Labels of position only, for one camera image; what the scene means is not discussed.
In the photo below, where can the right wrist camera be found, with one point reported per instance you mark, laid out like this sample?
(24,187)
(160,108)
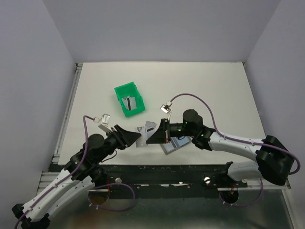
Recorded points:
(166,108)

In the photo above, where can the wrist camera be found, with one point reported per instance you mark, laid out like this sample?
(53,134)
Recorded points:
(166,108)
(103,122)

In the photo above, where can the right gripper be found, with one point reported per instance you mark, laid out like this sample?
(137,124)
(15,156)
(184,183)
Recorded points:
(161,136)

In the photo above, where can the aluminium left side rail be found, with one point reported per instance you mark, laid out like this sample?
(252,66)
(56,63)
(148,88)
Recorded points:
(57,151)

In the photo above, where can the green plastic bin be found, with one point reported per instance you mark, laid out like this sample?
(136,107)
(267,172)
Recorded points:
(131,90)

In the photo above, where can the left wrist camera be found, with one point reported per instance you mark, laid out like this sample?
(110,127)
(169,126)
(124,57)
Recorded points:
(103,122)

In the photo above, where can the cards in green bin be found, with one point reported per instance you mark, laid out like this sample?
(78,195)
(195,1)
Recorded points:
(129,103)

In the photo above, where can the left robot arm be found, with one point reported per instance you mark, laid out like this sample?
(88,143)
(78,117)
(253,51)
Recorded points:
(79,175)

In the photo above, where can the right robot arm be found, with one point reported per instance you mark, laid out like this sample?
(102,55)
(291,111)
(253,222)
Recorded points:
(267,158)

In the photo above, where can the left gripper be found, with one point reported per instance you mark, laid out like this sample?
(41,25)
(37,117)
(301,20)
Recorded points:
(127,137)

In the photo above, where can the silver card beside diamond card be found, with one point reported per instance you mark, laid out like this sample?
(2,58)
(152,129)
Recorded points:
(141,141)

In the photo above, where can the silver diamond print card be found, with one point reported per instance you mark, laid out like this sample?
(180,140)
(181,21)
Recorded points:
(150,128)

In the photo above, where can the grey card holder wallet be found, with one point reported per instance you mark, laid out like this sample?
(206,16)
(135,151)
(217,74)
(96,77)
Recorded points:
(175,144)

